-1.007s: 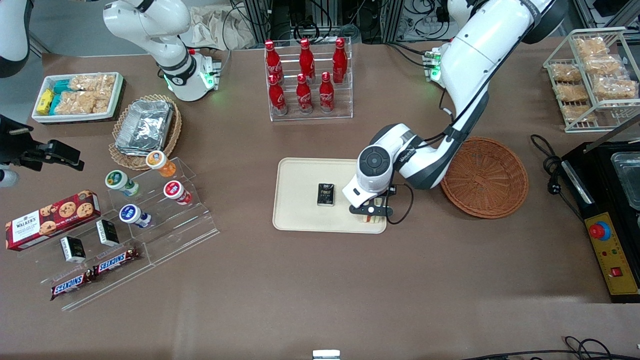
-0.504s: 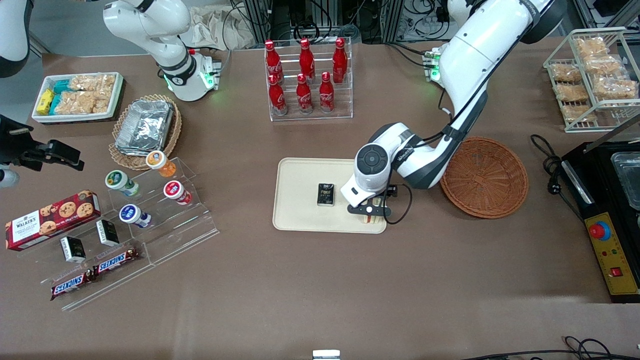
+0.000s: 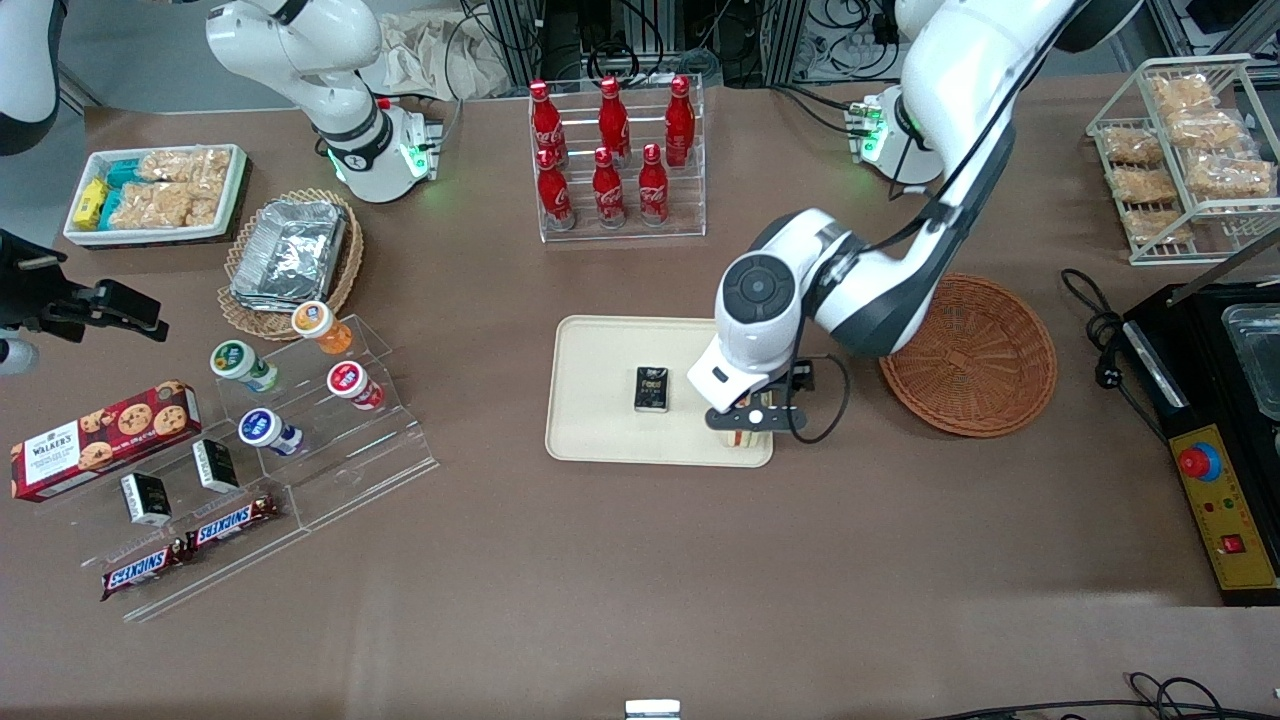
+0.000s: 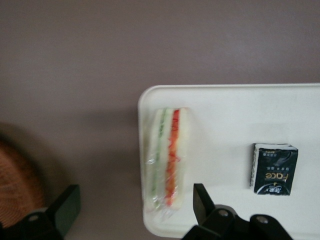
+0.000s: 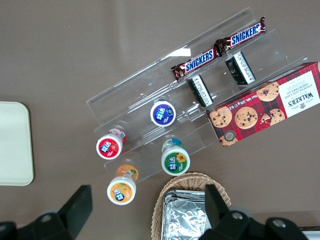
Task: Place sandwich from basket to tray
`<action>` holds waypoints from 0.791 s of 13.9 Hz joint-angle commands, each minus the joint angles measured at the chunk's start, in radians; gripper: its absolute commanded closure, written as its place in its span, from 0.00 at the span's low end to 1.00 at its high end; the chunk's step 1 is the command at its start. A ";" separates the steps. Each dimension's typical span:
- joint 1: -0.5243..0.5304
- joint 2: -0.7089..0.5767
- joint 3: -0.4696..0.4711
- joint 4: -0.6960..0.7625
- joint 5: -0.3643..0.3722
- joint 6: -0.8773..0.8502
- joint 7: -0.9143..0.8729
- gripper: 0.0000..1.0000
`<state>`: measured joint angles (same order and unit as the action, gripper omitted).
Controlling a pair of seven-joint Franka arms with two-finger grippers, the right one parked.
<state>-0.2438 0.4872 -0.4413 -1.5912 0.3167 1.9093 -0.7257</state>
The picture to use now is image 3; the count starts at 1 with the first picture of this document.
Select black power cable with plug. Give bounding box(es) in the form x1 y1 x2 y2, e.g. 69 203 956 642
1060 268 1171 441

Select stack of foil trays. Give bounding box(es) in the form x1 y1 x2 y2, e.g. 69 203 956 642
229 199 349 306

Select light wicker basket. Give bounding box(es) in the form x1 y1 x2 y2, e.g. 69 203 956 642
217 188 365 342

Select small black white box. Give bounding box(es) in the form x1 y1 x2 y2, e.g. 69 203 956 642
192 438 240 494
120 472 173 527

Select blue lid yogurt cup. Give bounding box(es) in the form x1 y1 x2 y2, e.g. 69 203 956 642
237 408 303 457

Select aluminium frame post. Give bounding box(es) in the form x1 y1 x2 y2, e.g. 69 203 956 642
765 0 809 86
487 0 546 89

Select beige plastic tray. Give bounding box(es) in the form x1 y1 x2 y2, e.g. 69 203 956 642
545 315 774 469

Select orange lid yogurt cup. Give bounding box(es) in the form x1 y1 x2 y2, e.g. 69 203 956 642
291 301 354 357

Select Snickers chocolate bar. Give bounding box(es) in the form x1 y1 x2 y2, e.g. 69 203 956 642
185 493 284 553
100 540 191 602

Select black cables on table edge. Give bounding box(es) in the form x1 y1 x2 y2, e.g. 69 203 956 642
925 672 1280 720

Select white wire rack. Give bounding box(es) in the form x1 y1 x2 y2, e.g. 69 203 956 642
1086 54 1280 267

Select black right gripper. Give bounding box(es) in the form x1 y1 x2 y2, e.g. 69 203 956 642
0 230 169 344

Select beige cloth bag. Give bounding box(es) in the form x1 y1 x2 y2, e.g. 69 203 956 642
360 12 511 101

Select white rectangular snack tray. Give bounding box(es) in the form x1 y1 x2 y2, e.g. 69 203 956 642
62 144 249 248

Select bagged fried snack pack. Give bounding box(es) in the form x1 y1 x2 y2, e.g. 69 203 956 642
1110 165 1182 207
1148 75 1221 114
1185 150 1277 200
1165 108 1247 152
1125 205 1197 247
1100 125 1167 167

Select green lid yogurt cup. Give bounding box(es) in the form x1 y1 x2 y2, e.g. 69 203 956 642
209 340 281 394

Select clear acrylic bottle rack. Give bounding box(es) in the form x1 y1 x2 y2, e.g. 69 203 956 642
528 74 707 244

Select clear acrylic step riser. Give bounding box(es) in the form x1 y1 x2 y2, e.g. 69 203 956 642
205 313 441 533
35 425 311 624

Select black machine yellow panel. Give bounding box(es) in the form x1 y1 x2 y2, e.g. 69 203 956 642
1122 235 1280 608

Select red lid yogurt cup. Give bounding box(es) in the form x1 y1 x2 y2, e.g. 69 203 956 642
326 361 385 411

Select red Walkers cookie box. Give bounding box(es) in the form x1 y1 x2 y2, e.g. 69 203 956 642
10 380 203 503

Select brown wicker basket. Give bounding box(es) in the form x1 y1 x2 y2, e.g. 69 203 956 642
878 274 1058 439

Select red cola bottle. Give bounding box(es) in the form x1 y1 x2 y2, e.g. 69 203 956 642
591 147 628 229
528 80 564 166
637 143 671 227
597 76 632 166
536 148 577 232
664 75 697 168

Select clear plastic container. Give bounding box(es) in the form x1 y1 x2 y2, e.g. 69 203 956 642
1222 303 1280 421

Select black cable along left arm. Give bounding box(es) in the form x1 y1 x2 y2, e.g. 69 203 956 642
785 0 1086 447

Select rice cracker snack pack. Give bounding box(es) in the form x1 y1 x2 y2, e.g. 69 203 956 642
138 148 233 187
110 182 221 230

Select tangled black background cables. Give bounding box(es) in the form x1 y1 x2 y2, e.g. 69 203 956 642
808 0 901 81

